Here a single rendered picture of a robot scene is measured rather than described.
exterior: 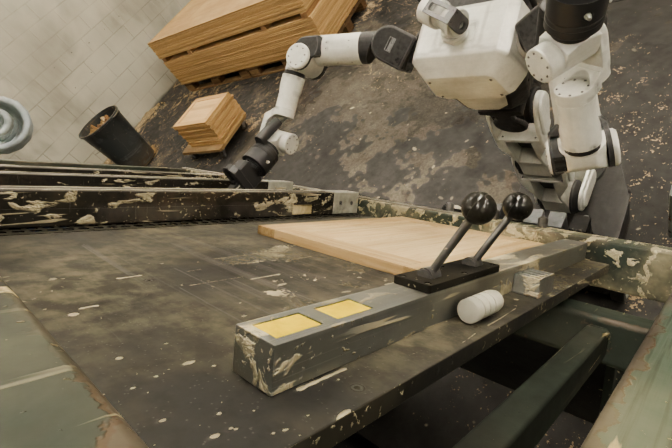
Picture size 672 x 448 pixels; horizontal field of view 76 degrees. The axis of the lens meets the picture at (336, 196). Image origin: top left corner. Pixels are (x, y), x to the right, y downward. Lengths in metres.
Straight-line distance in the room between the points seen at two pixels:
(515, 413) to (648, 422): 0.21
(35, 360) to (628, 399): 0.31
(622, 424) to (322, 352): 0.21
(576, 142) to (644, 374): 0.62
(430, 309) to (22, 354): 0.40
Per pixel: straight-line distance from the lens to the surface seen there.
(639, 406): 0.34
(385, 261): 0.73
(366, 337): 0.42
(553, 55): 0.84
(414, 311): 0.48
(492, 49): 1.09
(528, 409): 0.53
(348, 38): 1.32
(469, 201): 0.49
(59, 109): 6.25
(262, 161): 1.31
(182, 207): 1.07
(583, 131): 0.94
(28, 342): 0.21
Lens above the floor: 1.88
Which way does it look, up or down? 39 degrees down
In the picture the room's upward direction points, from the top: 36 degrees counter-clockwise
